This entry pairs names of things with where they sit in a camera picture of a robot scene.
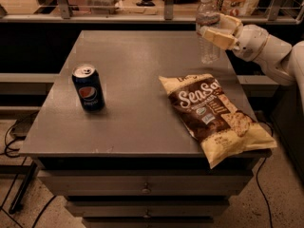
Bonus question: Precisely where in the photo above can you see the grey drawer cabinet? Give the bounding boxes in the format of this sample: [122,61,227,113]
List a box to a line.
[21,30,269,228]

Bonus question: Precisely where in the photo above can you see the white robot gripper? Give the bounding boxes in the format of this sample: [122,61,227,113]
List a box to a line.
[199,14,269,62]

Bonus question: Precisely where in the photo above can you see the black cable on right floor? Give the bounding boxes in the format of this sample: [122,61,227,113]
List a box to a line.
[255,121,275,228]

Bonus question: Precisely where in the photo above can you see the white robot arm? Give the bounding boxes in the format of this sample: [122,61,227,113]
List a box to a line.
[199,14,304,106]

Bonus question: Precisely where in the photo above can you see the black cables on left floor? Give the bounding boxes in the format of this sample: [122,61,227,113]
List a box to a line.
[0,111,58,228]

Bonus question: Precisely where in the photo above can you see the blue Pepsi soda can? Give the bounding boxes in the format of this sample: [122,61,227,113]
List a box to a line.
[72,64,105,112]

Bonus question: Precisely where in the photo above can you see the grey metal shelf rail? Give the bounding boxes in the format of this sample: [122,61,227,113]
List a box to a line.
[0,0,304,25]

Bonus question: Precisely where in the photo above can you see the clear plastic water bottle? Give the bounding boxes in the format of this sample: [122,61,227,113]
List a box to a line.
[196,0,220,65]

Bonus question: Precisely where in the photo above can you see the Sea Salt chips bag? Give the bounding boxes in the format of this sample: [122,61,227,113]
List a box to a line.
[159,74,276,167]

